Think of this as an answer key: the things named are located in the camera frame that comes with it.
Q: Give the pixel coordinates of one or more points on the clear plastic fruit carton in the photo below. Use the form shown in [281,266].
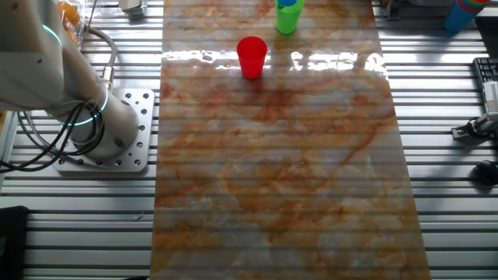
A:
[76,27]

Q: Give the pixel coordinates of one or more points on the black round knob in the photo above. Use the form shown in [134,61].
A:
[488,173]

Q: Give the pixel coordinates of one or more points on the marble pattern mat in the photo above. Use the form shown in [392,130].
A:
[272,194]

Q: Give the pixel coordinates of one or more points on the black box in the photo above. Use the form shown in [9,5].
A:
[13,245]

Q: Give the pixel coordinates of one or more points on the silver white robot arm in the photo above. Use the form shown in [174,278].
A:
[39,58]

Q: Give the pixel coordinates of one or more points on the blue plastic cup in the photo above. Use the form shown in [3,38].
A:
[459,17]
[287,2]

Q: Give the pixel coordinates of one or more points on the black keyboard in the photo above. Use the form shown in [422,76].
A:
[486,70]

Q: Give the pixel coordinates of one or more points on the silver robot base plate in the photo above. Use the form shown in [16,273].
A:
[144,116]

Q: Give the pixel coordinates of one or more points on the green plastic cup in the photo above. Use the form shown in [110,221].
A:
[288,21]

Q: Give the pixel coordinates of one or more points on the small silver camera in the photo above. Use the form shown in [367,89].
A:
[476,126]

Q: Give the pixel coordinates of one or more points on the orange fruit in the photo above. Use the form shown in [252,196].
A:
[72,37]
[69,12]

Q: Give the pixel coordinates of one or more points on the small grey scrap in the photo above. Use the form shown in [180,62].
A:
[139,216]

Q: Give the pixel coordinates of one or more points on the beige and green long box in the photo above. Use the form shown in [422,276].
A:
[132,5]

